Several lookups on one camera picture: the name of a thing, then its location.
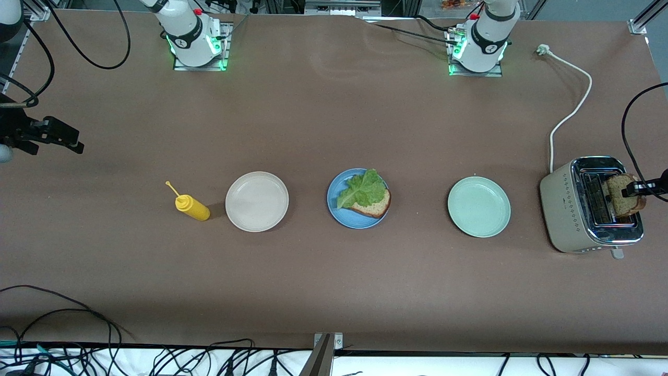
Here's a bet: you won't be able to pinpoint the beige plate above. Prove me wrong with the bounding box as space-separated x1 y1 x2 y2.
225 171 290 233

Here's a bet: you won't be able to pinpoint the white toaster power cord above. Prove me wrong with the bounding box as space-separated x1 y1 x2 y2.
536 44 593 174

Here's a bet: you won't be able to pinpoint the long black looping cable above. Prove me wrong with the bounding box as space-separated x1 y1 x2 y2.
0 285 137 348

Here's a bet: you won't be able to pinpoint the yellow mustard squeeze bottle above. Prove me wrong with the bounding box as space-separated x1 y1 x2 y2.
165 181 211 221

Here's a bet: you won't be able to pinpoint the light green plate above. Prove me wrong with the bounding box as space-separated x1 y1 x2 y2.
447 176 511 238

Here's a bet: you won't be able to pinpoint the green lettuce leaf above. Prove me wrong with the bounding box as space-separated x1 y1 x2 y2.
337 168 388 209

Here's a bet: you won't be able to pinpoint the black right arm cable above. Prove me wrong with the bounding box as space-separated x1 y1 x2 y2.
0 0 131 108

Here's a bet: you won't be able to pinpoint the blue plate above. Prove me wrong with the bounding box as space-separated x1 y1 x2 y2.
327 168 391 229

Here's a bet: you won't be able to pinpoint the aluminium frame post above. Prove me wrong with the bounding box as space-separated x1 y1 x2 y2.
300 333 344 376

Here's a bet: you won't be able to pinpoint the beige chrome-topped toaster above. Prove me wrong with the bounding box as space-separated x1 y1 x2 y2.
540 156 645 260

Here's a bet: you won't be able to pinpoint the aluminium corner bracket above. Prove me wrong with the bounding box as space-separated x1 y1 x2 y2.
628 0 668 36

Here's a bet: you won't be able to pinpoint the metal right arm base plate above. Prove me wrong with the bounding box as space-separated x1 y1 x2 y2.
173 22 233 72

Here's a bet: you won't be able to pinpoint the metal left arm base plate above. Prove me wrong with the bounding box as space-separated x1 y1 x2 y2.
445 29 505 78

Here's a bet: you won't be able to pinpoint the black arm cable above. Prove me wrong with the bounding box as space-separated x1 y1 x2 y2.
0 0 131 108
621 83 668 203

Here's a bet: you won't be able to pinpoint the grey metal box device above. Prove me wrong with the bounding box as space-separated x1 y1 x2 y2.
304 0 383 17

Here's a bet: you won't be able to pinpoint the brown bread slice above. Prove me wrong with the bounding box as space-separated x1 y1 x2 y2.
602 174 648 218
349 187 392 219

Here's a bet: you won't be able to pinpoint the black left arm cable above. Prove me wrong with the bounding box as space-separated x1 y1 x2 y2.
621 83 668 203

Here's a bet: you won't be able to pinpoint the aluminium frame rail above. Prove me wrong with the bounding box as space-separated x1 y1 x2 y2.
0 0 53 100

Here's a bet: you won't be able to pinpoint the tangled black cables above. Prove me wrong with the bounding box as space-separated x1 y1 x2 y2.
0 338 314 376

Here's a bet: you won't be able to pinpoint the orange packet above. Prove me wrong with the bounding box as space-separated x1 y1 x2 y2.
440 0 483 12

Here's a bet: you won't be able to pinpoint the thin black table cable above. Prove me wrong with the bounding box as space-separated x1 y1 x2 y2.
360 16 463 46

